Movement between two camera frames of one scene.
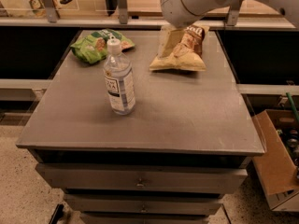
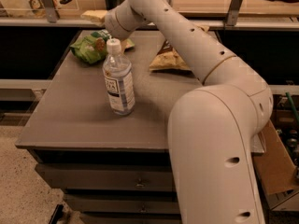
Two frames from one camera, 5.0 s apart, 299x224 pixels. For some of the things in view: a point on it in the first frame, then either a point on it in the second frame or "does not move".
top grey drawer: (137, 179) does not move
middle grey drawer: (94, 204) does not move
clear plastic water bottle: (119, 78) does not move
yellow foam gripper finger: (170, 38) → (96, 15)
